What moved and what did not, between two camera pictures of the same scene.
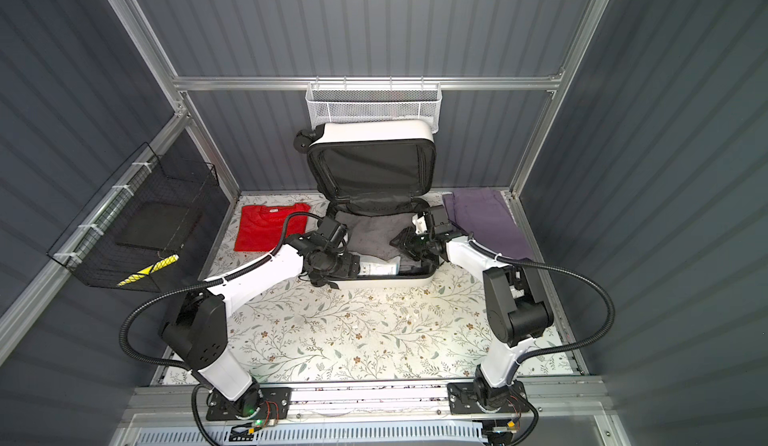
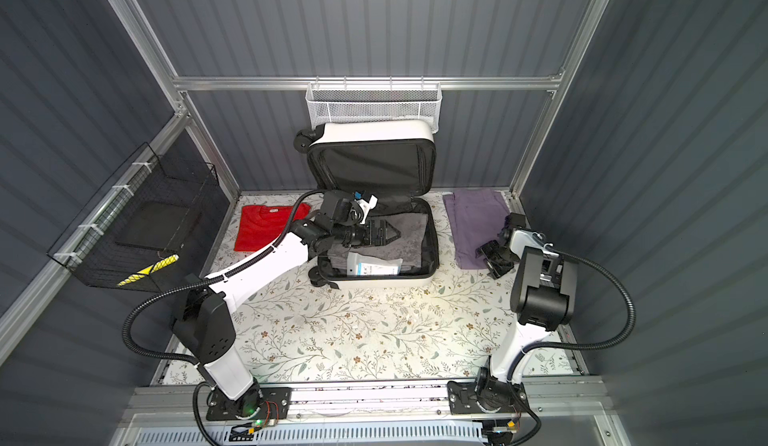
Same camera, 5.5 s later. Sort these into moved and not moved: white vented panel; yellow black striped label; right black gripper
Moved: right black gripper
Not moved: yellow black striped label; white vented panel
